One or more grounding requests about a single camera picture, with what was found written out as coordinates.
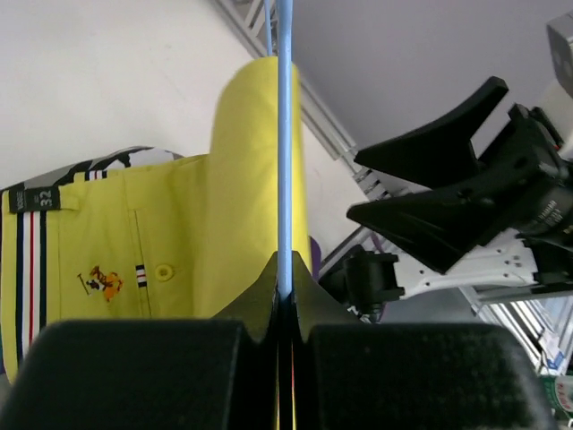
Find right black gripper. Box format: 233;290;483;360
346;76;572;274

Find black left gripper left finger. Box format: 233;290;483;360
1;260;278;429

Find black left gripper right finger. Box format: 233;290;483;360
291;254;557;429

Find olive yellow trousers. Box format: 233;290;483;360
0;56;313;430

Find purple grey camouflage trousers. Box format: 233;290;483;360
2;146;183;191

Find blue hanger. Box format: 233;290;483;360
264;0;293;301

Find lilac purple trousers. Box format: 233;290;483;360
310;237;322;282

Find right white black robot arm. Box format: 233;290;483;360
293;76;572;429

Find right aluminium frame posts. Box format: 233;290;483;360
214;0;404;202

